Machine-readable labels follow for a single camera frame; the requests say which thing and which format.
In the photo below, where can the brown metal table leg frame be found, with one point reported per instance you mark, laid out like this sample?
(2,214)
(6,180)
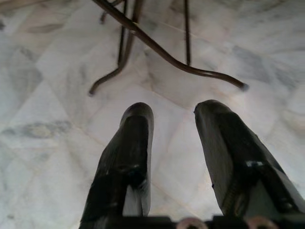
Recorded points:
(152,45)

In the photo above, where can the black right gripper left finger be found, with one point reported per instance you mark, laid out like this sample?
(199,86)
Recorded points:
(128,148)

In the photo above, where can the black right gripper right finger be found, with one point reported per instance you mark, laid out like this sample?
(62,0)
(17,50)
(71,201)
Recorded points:
(228,138)

